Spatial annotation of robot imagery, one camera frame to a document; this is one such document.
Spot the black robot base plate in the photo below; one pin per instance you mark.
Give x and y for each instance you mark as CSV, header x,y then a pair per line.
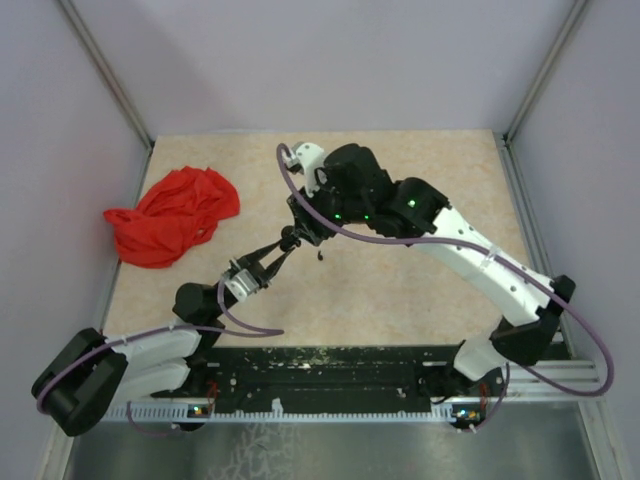
x,y
333,380

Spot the aluminium frame post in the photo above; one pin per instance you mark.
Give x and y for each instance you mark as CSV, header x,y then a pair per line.
x,y
548,65
105,71

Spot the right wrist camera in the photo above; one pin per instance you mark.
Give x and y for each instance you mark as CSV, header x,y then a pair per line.
x,y
305,158

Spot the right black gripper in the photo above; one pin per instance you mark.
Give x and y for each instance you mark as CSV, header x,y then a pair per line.
x,y
308,226

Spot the right aluminium frame post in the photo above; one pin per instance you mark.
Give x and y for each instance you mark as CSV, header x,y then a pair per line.
x,y
548,65

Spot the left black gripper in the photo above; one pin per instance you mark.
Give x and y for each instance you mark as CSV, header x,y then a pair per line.
x,y
252,263

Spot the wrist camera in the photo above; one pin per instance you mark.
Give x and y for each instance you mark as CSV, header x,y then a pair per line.
x,y
241,284
305,158

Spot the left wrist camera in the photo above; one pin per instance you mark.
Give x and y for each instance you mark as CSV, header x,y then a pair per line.
x,y
241,284

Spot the aluminium rail right side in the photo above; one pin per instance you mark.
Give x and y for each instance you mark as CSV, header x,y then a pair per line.
x,y
540,262

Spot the black round case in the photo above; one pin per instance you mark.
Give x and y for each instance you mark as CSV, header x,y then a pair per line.
x,y
289,239

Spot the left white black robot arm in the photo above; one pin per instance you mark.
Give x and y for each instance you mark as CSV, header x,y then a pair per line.
x,y
94,372

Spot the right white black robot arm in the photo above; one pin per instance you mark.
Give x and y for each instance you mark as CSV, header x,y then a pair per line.
x,y
530,303

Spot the left aluminium frame post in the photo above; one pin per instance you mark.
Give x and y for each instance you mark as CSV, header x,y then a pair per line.
x,y
105,71

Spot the red crumpled cloth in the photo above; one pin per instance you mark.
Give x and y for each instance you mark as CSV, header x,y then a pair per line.
x,y
179,212

